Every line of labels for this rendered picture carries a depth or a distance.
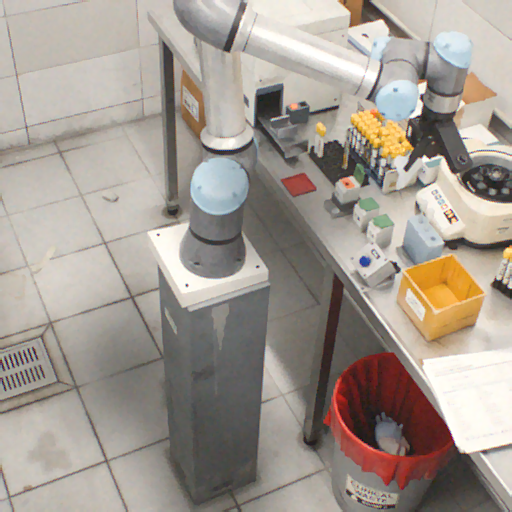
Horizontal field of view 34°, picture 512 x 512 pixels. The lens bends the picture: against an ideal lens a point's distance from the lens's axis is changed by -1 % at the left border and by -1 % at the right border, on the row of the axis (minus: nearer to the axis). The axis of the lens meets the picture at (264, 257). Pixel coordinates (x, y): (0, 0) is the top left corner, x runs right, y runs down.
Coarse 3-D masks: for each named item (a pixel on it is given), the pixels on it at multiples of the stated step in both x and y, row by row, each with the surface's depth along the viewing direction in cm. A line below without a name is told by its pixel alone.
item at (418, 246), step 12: (408, 228) 195; (420, 228) 191; (432, 228) 191; (408, 240) 196; (420, 240) 190; (432, 240) 189; (408, 252) 198; (420, 252) 192; (432, 252) 189; (408, 264) 196
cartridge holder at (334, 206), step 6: (330, 198) 210; (336, 198) 207; (360, 198) 211; (324, 204) 210; (330, 204) 209; (336, 204) 208; (342, 204) 206; (348, 204) 206; (354, 204) 207; (330, 210) 208; (336, 210) 207; (342, 210) 207; (348, 210) 207; (336, 216) 207
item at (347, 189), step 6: (342, 180) 205; (348, 180) 205; (354, 180) 205; (336, 186) 206; (342, 186) 205; (348, 186) 204; (354, 186) 204; (336, 192) 207; (342, 192) 204; (348, 192) 204; (354, 192) 205; (342, 198) 205; (348, 198) 205; (354, 198) 206
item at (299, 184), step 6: (300, 174) 217; (282, 180) 215; (288, 180) 216; (294, 180) 216; (300, 180) 216; (306, 180) 216; (288, 186) 214; (294, 186) 214; (300, 186) 215; (306, 186) 215; (312, 186) 215; (294, 192) 213; (300, 192) 212; (306, 192) 213
